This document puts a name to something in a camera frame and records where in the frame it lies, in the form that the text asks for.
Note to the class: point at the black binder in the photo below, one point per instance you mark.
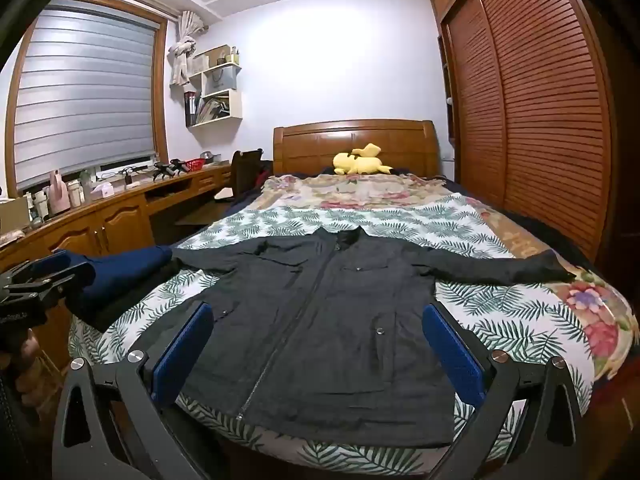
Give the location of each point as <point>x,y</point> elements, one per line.
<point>190,108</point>

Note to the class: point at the floral blanket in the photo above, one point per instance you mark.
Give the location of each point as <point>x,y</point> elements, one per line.
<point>360,192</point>

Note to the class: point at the pink tissue box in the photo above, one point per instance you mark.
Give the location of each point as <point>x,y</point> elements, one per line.
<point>103,191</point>

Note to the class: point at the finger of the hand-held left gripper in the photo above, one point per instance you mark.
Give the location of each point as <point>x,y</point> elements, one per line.
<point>35,296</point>
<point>55,272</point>

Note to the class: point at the wooden window frame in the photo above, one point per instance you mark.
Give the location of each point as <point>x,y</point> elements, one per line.
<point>161,85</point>

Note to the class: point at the white wall shelf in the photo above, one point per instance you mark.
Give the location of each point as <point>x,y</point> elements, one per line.
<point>235,105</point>

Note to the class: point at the wooden desk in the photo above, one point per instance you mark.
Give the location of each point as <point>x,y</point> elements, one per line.
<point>120,220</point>

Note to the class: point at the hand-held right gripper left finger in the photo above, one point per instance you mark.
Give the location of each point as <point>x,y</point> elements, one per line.
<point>182,355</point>

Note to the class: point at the white seat cushion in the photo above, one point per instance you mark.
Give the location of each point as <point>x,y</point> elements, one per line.
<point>223,194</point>

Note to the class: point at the dark wooden chair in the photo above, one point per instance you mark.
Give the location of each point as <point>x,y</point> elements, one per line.
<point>245,170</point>

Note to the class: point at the person's left hand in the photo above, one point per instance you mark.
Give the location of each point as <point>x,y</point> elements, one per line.
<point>31,355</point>

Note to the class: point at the grey paper bag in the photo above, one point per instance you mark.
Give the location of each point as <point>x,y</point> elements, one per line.
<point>219,79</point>

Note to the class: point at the wooden slatted wardrobe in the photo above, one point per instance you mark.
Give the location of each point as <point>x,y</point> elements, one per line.
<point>525,110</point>

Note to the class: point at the black zip jacket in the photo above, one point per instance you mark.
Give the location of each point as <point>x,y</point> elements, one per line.
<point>325,335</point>

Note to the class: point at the wooden bed headboard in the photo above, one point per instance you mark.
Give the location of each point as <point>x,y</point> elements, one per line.
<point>350,135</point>

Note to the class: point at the grey window blind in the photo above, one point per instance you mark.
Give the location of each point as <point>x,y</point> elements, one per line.
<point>85,95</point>

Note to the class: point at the tied beige curtain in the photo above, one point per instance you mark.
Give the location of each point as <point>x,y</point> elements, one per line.
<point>182,55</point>

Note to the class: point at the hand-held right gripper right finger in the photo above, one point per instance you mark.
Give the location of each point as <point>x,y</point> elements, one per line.
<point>452,355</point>

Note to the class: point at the black clamp tool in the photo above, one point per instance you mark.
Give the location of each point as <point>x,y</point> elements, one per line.
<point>165,169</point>

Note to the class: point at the yellow plush toy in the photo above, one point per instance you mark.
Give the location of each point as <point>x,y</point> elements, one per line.
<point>362,162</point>

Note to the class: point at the leaf print bedsheet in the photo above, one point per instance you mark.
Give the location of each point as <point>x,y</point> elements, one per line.
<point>500,320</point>

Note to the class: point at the dark blanket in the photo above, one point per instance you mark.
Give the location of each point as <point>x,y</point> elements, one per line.
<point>560,230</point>

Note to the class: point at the red basket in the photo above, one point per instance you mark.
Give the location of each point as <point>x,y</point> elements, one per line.
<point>194,164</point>

